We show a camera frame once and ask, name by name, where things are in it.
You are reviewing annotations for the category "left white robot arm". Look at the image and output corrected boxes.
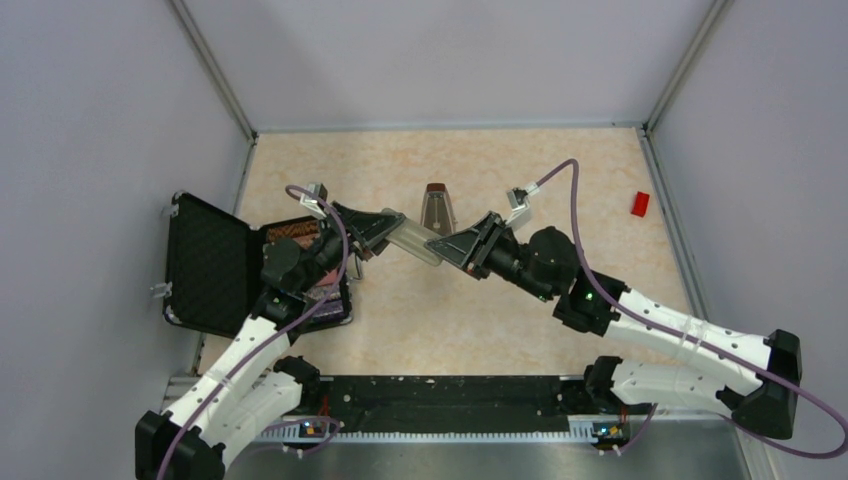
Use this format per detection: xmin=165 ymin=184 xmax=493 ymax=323
xmin=135 ymin=195 xmax=406 ymax=479

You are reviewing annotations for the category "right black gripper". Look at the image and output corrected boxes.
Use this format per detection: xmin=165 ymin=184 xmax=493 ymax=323
xmin=426 ymin=212 xmax=555 ymax=303

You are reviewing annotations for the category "red small block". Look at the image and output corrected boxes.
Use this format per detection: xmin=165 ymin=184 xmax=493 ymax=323
xmin=630 ymin=191 xmax=651 ymax=218

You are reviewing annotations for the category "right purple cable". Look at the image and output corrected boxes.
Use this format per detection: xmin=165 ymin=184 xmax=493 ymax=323
xmin=535 ymin=158 xmax=848 ymax=460

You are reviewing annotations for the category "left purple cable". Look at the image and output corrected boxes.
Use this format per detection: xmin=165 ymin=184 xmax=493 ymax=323
xmin=156 ymin=185 xmax=351 ymax=480

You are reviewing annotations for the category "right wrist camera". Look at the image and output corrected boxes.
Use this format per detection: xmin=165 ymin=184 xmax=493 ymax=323
xmin=505 ymin=183 xmax=540 ymax=231

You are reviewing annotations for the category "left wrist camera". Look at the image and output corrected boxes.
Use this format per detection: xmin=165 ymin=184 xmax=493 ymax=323
xmin=299 ymin=182 xmax=328 ymax=220

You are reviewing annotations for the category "brown wooden metronome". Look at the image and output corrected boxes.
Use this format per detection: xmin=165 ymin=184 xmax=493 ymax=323
xmin=420 ymin=183 xmax=457 ymax=236

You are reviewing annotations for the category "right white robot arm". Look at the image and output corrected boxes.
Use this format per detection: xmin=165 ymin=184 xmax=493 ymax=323
xmin=425 ymin=214 xmax=800 ymax=440

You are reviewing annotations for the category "black poker chip case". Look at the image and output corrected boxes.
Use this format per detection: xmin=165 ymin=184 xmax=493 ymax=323
xmin=163 ymin=192 xmax=353 ymax=338

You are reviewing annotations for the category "pink card deck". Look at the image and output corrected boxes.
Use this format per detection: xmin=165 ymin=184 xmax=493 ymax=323
xmin=315 ymin=268 xmax=340 ymax=287

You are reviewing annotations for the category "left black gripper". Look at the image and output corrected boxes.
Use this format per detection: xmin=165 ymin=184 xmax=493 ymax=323
xmin=297 ymin=200 xmax=409 ymax=293

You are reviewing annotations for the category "white remote control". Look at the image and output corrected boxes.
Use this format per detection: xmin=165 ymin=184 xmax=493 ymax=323
xmin=381 ymin=208 xmax=442 ymax=267

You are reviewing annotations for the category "purple cable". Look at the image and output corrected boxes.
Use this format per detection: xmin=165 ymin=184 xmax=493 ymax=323
xmin=156 ymin=185 xmax=351 ymax=480
xmin=535 ymin=158 xmax=848 ymax=460

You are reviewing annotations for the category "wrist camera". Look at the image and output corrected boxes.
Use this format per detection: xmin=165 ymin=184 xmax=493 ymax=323
xmin=505 ymin=183 xmax=540 ymax=231
xmin=299 ymin=182 xmax=328 ymax=220

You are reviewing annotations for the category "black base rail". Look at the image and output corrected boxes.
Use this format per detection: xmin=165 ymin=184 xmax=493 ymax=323
xmin=162 ymin=374 xmax=757 ymax=458

